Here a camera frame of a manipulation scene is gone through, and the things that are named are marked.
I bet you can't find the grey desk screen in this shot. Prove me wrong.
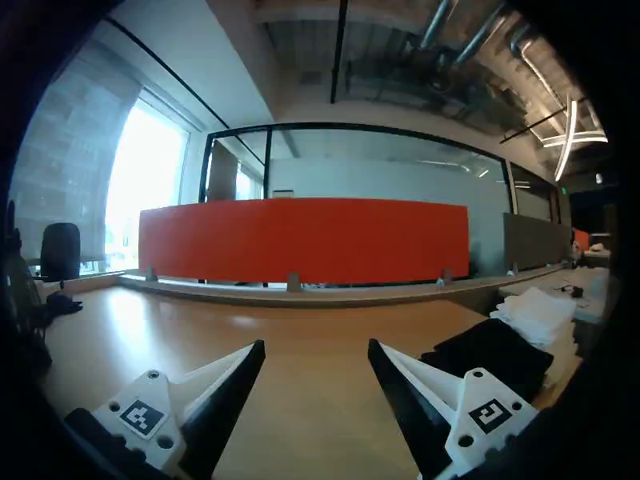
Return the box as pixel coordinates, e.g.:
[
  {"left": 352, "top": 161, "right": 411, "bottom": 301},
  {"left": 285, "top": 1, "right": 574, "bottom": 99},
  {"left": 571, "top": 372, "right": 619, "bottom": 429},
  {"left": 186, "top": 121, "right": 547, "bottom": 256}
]
[{"left": 502, "top": 212, "right": 574, "bottom": 274}]

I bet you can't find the stack of black towels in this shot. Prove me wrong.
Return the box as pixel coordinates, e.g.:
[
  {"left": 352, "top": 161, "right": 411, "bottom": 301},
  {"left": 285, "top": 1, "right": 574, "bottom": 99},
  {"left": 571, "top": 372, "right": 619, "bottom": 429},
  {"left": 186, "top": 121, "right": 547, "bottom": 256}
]
[{"left": 420, "top": 318, "right": 555, "bottom": 402}]

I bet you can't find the stack of white towels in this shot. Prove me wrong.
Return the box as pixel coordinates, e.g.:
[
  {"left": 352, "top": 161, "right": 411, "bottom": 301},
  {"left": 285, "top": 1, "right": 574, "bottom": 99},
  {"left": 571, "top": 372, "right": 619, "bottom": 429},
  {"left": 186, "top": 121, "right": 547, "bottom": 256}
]
[{"left": 489, "top": 287, "right": 578, "bottom": 350}]

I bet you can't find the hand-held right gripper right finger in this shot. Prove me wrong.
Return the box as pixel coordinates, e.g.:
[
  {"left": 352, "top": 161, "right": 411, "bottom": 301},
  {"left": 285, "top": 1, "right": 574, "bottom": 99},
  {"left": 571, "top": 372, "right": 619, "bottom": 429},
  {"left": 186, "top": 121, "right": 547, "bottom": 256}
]
[{"left": 367, "top": 338, "right": 540, "bottom": 480}]

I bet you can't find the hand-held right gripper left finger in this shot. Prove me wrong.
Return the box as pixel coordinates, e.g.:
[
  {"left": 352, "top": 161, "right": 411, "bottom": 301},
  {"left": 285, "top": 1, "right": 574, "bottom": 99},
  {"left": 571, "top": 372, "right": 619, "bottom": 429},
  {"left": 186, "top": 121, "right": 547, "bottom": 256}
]
[{"left": 63, "top": 339, "right": 266, "bottom": 480}]

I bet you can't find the black office chair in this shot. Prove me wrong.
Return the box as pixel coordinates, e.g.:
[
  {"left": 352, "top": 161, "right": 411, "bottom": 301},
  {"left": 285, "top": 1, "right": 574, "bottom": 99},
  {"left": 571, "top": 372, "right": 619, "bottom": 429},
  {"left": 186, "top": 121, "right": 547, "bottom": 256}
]
[{"left": 38, "top": 222, "right": 82, "bottom": 284}]

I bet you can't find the red desk screen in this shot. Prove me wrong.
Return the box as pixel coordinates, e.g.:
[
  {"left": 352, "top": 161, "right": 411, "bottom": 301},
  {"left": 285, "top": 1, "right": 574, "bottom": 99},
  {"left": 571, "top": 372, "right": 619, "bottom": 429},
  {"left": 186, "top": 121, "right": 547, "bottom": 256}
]
[{"left": 118, "top": 198, "right": 566, "bottom": 304}]

